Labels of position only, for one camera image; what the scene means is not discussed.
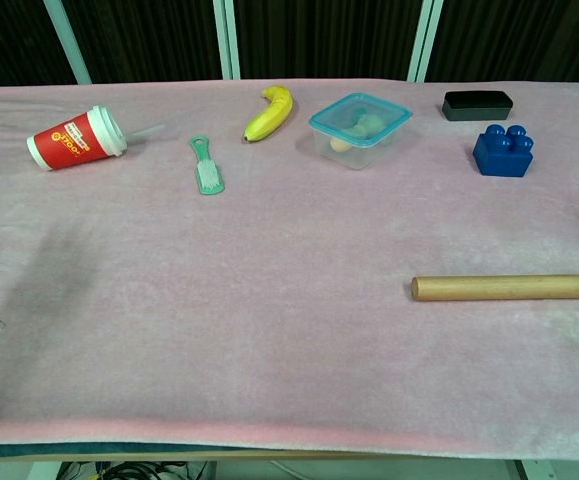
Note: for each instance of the red paper cup white lid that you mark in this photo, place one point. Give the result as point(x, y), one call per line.
point(69, 140)

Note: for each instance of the clear drinking straw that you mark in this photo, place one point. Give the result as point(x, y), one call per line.
point(151, 130)

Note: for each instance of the white table leg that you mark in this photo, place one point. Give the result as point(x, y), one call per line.
point(44, 471)
point(524, 471)

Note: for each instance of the yellow banana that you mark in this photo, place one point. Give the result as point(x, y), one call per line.
point(269, 117)

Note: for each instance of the pink table cloth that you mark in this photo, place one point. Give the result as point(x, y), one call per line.
point(294, 325)

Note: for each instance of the clear container blue lid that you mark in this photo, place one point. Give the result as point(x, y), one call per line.
point(319, 121)

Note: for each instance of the pale toy inside container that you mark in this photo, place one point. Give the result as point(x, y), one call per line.
point(369, 122)

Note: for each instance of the black rectangular box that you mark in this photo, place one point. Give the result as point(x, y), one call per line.
point(476, 110)

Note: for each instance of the blue building block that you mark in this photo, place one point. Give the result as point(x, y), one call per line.
point(499, 160)

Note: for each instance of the wooden rolling pin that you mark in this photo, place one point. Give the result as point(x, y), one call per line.
point(509, 287)

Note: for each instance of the white partition post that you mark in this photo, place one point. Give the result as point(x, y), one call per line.
point(69, 45)
point(425, 40)
point(226, 40)

